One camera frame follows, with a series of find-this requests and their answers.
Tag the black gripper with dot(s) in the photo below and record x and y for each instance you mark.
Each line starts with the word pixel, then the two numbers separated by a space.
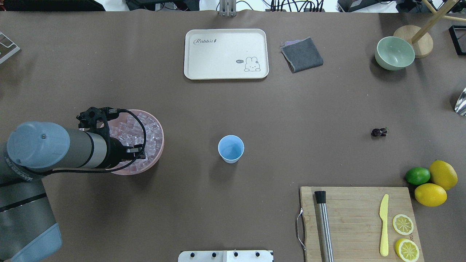
pixel 115 153

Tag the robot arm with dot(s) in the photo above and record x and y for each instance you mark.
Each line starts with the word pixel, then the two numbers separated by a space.
pixel 29 230

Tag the pink bowl of ice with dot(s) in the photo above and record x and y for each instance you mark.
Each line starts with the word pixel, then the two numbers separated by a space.
pixel 135 129

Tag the light blue plastic cup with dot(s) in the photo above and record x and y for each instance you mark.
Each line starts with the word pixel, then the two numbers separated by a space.
pixel 230 148

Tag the dark cherries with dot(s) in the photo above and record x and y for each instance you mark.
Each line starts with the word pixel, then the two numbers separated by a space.
pixel 379 132

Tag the wooden cup tree stand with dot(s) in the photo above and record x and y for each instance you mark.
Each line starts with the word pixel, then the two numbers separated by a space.
pixel 419 37

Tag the steel ice scoop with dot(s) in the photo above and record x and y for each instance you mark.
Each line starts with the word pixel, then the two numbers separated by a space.
pixel 460 105

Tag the cream rabbit tray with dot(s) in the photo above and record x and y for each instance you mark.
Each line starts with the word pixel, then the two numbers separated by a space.
pixel 222 54

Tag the grey folded cloth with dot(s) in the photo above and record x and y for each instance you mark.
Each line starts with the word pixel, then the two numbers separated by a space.
pixel 301 54

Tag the steel muddler black tip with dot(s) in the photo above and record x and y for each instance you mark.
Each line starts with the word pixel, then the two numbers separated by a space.
pixel 325 231

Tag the wooden cutting board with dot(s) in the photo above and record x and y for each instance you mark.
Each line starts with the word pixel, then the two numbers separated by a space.
pixel 354 222

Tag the yellow plastic knife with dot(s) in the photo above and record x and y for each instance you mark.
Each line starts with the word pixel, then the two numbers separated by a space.
pixel 383 215

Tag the lemon half slice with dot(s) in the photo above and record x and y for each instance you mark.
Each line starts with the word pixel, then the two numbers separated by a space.
pixel 407 250
pixel 403 224

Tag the mint green bowl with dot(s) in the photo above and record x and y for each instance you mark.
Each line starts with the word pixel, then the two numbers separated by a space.
pixel 394 53

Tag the green lime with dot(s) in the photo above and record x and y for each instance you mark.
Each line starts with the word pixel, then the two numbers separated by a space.
pixel 417 176

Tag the whole yellow lemon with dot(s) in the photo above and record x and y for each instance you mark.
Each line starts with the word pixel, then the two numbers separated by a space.
pixel 443 174
pixel 430 195

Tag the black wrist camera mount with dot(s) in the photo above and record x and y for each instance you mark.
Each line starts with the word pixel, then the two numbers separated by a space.
pixel 89 119

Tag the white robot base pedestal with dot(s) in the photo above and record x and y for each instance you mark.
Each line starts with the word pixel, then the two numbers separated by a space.
pixel 227 256

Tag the aluminium frame post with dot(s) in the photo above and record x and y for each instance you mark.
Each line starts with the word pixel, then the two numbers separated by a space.
pixel 227 8

